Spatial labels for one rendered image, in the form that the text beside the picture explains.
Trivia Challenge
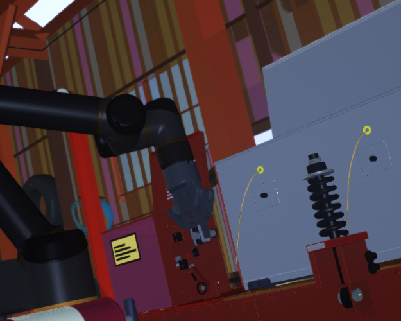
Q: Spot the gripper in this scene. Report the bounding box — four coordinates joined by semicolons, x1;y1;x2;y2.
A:
161;160;218;245

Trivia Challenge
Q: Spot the red knotter housing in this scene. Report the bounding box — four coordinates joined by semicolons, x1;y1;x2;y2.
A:
149;130;232;307

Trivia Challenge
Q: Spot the grey baler body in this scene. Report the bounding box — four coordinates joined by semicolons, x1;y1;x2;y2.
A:
213;0;401;290

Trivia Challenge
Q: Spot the yellow twine with eyelet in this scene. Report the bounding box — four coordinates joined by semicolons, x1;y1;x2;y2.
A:
346;125;373;232
234;165;266;265

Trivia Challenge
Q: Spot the black ribbed block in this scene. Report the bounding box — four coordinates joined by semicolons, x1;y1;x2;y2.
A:
247;277;271;290

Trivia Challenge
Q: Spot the yellow warning label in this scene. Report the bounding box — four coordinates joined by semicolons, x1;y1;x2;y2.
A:
110;232;142;267

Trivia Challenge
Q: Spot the magenta control box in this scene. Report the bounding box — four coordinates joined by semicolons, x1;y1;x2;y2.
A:
100;214;173;309

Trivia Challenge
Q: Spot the grey short tube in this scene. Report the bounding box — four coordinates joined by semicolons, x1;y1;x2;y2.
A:
123;297;138;321

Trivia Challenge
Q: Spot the black coil spring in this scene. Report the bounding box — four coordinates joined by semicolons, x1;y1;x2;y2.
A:
307;175;350;240

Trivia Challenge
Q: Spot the grey spring washer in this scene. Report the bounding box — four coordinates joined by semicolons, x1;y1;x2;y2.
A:
303;169;335;182

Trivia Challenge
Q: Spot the orange steel column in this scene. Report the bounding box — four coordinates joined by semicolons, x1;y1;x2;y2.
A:
182;0;259;162

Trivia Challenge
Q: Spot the red and white cylinder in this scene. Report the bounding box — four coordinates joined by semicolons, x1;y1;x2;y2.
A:
4;297;126;321

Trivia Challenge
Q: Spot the dark grey tyre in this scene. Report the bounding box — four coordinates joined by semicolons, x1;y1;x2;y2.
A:
22;173;65;229

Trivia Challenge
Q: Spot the black rod with grey disc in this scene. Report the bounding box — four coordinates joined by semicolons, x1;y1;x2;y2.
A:
332;245;365;309

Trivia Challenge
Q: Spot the black lobed knob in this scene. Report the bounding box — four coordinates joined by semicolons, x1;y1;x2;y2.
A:
364;250;381;275

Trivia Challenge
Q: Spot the roof skylight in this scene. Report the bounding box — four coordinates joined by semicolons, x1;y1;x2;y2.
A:
12;0;78;30

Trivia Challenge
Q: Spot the orange roof truss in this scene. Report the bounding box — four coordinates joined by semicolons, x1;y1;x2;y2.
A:
0;0;54;84

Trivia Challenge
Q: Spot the dark red baler frame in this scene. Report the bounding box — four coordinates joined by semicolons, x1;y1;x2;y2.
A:
136;260;401;321

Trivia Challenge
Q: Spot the red steel post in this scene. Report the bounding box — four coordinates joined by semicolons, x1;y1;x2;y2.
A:
67;131;116;299

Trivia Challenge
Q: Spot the red spring bracket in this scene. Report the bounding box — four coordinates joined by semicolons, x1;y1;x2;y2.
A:
305;231;370;290

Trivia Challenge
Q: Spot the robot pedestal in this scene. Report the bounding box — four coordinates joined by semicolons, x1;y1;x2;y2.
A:
0;247;98;318

